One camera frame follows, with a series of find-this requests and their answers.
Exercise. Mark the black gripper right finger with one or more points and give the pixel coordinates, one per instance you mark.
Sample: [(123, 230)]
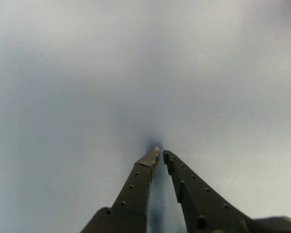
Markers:
[(201, 201)]

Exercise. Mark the gripper black left finger taped tip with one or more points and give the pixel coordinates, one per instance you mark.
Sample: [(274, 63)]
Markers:
[(133, 194)]

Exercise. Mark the dark blue table mat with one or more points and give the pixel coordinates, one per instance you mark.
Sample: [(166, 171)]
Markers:
[(87, 97)]

